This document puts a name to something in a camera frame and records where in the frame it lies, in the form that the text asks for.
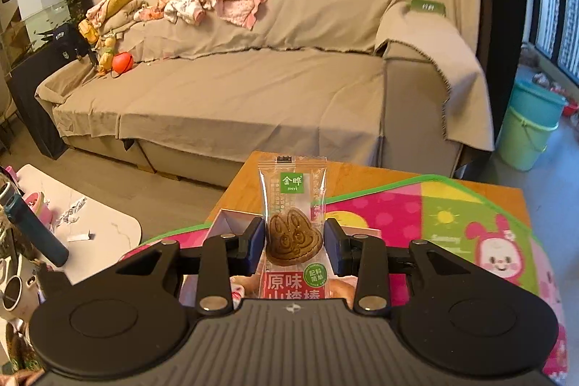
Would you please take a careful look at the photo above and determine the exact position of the rabbit cookie snack packet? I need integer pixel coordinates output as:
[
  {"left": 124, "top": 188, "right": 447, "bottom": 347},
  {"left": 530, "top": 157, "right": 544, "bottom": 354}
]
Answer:
[{"left": 258, "top": 156, "right": 329, "bottom": 301}]

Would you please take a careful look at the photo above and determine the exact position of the pink white clothes pile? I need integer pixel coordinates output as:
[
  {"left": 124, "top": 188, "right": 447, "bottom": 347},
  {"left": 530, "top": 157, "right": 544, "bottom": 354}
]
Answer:
[{"left": 134, "top": 0, "right": 267, "bottom": 30}]

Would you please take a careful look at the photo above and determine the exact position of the yellow plush toy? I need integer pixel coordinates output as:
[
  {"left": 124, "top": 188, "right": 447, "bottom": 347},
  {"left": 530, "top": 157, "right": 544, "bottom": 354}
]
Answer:
[{"left": 78, "top": 0, "right": 147, "bottom": 73}]

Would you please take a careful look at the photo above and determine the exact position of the green tag on sofa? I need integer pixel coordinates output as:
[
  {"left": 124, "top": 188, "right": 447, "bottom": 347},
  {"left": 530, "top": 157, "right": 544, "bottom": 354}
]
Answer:
[{"left": 409, "top": 0, "right": 447, "bottom": 17}]

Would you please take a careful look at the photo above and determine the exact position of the teal plastic bucket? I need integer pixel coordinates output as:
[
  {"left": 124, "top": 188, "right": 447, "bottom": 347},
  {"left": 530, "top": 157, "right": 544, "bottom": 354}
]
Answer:
[{"left": 509, "top": 79, "right": 567, "bottom": 127}]

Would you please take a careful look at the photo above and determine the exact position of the glass fish tank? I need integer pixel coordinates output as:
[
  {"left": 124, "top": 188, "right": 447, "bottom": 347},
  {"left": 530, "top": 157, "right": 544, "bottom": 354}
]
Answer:
[{"left": 1, "top": 0, "right": 91, "bottom": 72}]

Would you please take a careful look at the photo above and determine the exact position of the white marble side table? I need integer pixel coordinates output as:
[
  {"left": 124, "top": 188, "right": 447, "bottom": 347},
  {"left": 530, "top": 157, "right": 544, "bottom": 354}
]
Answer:
[{"left": 17, "top": 165, "right": 142, "bottom": 284}]

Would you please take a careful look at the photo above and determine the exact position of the pink cardboard box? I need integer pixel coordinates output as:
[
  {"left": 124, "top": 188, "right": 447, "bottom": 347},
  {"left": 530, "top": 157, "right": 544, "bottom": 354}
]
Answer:
[{"left": 174, "top": 209, "right": 357, "bottom": 307}]

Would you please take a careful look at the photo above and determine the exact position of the beige covered sofa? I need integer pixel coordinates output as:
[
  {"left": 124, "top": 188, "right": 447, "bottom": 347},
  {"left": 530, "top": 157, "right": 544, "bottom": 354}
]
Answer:
[{"left": 35, "top": 0, "right": 495, "bottom": 186}]

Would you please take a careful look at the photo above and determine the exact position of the dark blue bottle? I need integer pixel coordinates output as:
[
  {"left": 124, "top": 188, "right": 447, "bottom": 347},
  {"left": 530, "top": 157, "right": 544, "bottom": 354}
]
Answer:
[{"left": 1, "top": 194, "right": 69, "bottom": 267}]

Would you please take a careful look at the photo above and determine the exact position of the light green bucket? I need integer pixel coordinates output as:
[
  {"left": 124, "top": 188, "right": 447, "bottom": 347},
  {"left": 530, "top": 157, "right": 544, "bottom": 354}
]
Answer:
[{"left": 496, "top": 107, "right": 558, "bottom": 171}]

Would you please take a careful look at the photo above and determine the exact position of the orange ball toy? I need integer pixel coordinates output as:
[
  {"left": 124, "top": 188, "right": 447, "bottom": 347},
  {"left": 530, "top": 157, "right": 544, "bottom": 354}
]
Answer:
[{"left": 112, "top": 52, "right": 135, "bottom": 76}]

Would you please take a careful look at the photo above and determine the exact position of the colourful cartoon play mat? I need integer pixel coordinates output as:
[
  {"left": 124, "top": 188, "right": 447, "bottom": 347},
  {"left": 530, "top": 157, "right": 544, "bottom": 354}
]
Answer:
[{"left": 121, "top": 175, "right": 568, "bottom": 385}]

